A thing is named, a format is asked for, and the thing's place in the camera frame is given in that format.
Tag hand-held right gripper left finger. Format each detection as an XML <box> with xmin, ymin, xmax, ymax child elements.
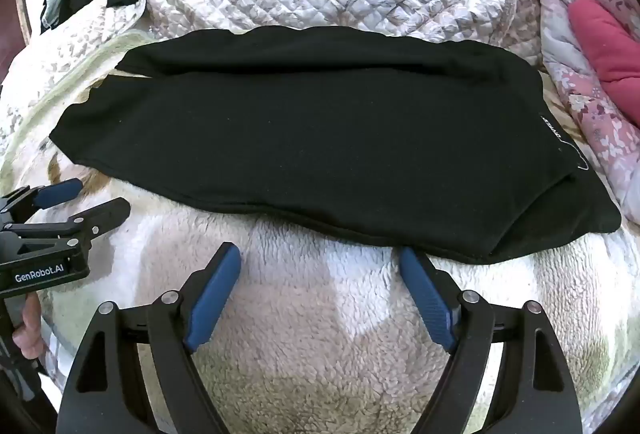
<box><xmin>56</xmin><ymin>241</ymin><xmax>242</xmax><ymax>434</ymax></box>

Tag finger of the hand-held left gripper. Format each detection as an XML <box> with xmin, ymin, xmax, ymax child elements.
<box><xmin>0</xmin><ymin>197</ymin><xmax>132</xmax><ymax>247</ymax></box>
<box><xmin>0</xmin><ymin>178</ymin><xmax>85</xmax><ymax>221</ymax></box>

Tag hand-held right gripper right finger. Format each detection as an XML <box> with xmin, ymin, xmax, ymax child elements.
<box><xmin>398</xmin><ymin>245</ymin><xmax>583</xmax><ymax>434</ymax></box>

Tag black pants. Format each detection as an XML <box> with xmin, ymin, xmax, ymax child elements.
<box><xmin>50</xmin><ymin>25</ymin><xmax>622</xmax><ymax>265</ymax></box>

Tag person's left hand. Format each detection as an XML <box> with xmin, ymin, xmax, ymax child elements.
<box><xmin>12</xmin><ymin>291</ymin><xmax>45</xmax><ymax>361</ymax></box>

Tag white floral fleece blanket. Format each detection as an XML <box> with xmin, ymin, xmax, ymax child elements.
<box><xmin>0</xmin><ymin>29</ymin><xmax>640</xmax><ymax>434</ymax></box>

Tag pink floral quilt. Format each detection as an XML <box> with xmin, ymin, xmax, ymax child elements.
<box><xmin>537</xmin><ymin>0</ymin><xmax>640</xmax><ymax>225</ymax></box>

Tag pink cushion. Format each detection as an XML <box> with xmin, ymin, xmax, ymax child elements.
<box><xmin>569</xmin><ymin>0</ymin><xmax>640</xmax><ymax>112</ymax></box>

